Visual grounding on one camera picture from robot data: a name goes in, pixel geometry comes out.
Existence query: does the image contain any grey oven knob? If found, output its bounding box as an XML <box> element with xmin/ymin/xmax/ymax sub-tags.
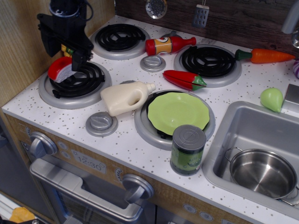
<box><xmin>122</xmin><ymin>174</ymin><xmax>155</xmax><ymax>205</ymax></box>
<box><xmin>29</xmin><ymin>131</ymin><xmax>58</xmax><ymax>159</ymax></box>

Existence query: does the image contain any grey oven door handle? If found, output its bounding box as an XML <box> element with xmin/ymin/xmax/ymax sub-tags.
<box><xmin>30</xmin><ymin>159</ymin><xmax>143</xmax><ymax>224</ymax></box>

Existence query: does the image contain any red toy ketchup bottle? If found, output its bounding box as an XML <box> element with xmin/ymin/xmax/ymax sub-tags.
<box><xmin>145</xmin><ymin>36</ymin><xmax>197</xmax><ymax>56</ymax></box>

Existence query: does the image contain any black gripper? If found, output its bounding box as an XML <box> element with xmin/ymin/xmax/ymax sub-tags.
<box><xmin>37</xmin><ymin>14</ymin><xmax>93</xmax><ymax>71</ymax></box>

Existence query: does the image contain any upper grey stovetop knob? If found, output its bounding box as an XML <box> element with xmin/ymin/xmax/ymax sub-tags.
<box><xmin>140</xmin><ymin>56</ymin><xmax>166</xmax><ymax>72</ymax></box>

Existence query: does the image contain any light green plate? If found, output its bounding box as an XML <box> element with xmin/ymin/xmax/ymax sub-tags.
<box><xmin>147</xmin><ymin>92</ymin><xmax>210</xmax><ymax>135</ymax></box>

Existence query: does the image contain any hanging metal strainer spoon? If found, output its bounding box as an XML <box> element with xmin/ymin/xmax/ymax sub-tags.
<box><xmin>145</xmin><ymin>0</ymin><xmax>167</xmax><ymax>19</ymax></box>

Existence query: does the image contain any steel pot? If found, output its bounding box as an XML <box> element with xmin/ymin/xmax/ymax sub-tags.
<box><xmin>224</xmin><ymin>147</ymin><xmax>299</xmax><ymax>207</ymax></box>

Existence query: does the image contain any cream toy detergent bottle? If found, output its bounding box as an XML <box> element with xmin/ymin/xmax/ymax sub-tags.
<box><xmin>100</xmin><ymin>81</ymin><xmax>156</xmax><ymax>117</ymax></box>

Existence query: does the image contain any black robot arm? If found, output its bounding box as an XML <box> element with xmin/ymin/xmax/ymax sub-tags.
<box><xmin>37</xmin><ymin>0</ymin><xmax>93</xmax><ymax>71</ymax></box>

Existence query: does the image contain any back right stove burner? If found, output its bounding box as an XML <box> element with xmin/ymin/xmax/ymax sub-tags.
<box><xmin>173</xmin><ymin>45</ymin><xmax>242</xmax><ymax>88</ymax></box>

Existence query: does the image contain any yellow object on floor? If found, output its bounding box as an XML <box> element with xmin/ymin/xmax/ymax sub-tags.
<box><xmin>9</xmin><ymin>207</ymin><xmax>35</xmax><ymax>224</ymax></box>

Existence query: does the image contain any hanging metal spatula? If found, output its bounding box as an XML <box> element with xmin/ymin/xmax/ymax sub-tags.
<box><xmin>192</xmin><ymin>4</ymin><xmax>210</xmax><ymax>28</ymax></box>

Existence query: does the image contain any back left stove burner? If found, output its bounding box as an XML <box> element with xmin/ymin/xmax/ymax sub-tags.
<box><xmin>90</xmin><ymin>24</ymin><xmax>150</xmax><ymax>60</ymax></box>

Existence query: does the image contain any stove burner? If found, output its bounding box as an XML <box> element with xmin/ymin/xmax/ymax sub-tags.
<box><xmin>39</xmin><ymin>62</ymin><xmax>112</xmax><ymax>110</ymax></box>
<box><xmin>90</xmin><ymin>24</ymin><xmax>150</xmax><ymax>60</ymax></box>
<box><xmin>134</xmin><ymin>90</ymin><xmax>215</xmax><ymax>151</ymax></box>
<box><xmin>173</xmin><ymin>45</ymin><xmax>242</xmax><ymax>88</ymax></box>

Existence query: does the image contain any silver sink basin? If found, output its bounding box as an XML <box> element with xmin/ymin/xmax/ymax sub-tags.
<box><xmin>203</xmin><ymin>101</ymin><xmax>299</xmax><ymax>219</ymax></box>

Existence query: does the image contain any lower grey stovetop knob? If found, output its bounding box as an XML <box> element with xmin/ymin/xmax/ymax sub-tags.
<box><xmin>85</xmin><ymin>112</ymin><xmax>118</xmax><ymax>137</ymax></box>

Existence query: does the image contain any red toy chili pepper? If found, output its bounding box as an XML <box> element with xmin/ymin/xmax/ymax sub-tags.
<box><xmin>163</xmin><ymin>70</ymin><xmax>207</xmax><ymax>91</ymax></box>

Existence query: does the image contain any front left stove burner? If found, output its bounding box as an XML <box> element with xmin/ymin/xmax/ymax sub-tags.
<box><xmin>39</xmin><ymin>62</ymin><xmax>112</xmax><ymax>110</ymax></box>

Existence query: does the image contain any right grey oven knob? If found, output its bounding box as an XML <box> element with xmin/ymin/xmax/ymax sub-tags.
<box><xmin>122</xmin><ymin>174</ymin><xmax>155</xmax><ymax>205</ymax></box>

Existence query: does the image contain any yellow toy bell pepper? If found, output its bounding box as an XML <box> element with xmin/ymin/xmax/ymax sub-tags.
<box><xmin>61</xmin><ymin>44</ymin><xmax>74</xmax><ymax>58</ymax></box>

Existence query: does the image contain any light green toy pear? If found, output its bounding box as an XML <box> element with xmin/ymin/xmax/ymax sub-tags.
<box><xmin>260</xmin><ymin>88</ymin><xmax>283</xmax><ymax>112</ymax></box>

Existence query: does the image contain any purple toy onion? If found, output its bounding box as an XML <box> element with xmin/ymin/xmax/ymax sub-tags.
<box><xmin>293</xmin><ymin>59</ymin><xmax>299</xmax><ymax>79</ymax></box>

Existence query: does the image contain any left grey oven knob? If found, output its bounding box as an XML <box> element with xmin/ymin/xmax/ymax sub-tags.
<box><xmin>29</xmin><ymin>131</ymin><xmax>58</xmax><ymax>159</ymax></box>

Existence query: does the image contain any silver faucet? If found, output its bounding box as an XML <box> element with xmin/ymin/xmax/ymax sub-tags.
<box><xmin>281</xmin><ymin>0</ymin><xmax>299</xmax><ymax>48</ymax></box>

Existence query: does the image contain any front right stove burner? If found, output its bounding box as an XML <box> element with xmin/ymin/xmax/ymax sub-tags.
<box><xmin>134</xmin><ymin>90</ymin><xmax>215</xmax><ymax>151</ymax></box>

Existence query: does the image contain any grey stovetop knob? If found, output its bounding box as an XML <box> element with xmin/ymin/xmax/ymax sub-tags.
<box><xmin>140</xmin><ymin>56</ymin><xmax>166</xmax><ymax>72</ymax></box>
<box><xmin>85</xmin><ymin>112</ymin><xmax>118</xmax><ymax>137</ymax></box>

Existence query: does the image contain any red white toy sushi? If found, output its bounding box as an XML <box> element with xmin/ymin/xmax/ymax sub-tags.
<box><xmin>48</xmin><ymin>56</ymin><xmax>76</xmax><ymax>83</ymax></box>

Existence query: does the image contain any oven clock display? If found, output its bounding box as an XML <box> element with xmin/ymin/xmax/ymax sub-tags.
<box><xmin>71</xmin><ymin>149</ymin><xmax>107</xmax><ymax>174</ymax></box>

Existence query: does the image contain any orange toy carrot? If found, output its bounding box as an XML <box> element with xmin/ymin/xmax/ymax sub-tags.
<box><xmin>235</xmin><ymin>49</ymin><xmax>295</xmax><ymax>63</ymax></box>

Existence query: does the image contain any green labelled toy can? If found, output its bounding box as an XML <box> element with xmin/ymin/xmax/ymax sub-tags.
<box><xmin>170</xmin><ymin>125</ymin><xmax>206</xmax><ymax>175</ymax></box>

